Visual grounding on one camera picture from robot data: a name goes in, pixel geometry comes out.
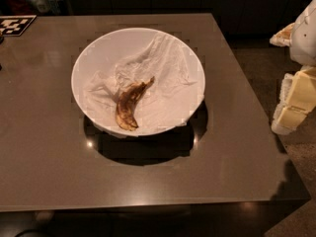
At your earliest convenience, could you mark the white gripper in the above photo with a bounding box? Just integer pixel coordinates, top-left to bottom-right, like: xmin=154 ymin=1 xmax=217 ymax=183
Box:
xmin=270 ymin=0 xmax=316 ymax=135

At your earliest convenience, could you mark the brown overripe banana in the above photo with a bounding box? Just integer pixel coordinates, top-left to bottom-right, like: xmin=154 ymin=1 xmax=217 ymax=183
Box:
xmin=116 ymin=77 xmax=155 ymax=131

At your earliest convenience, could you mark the white bowl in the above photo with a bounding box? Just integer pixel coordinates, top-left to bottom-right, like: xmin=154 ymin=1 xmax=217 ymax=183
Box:
xmin=71 ymin=28 xmax=191 ymax=137

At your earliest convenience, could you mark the white crumpled paper towel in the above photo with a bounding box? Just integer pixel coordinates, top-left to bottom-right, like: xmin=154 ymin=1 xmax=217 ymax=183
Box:
xmin=85 ymin=34 xmax=205 ymax=136

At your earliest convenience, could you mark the black white fiducial marker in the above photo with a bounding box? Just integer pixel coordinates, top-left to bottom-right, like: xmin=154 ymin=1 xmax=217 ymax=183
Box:
xmin=0 ymin=15 xmax=37 ymax=37

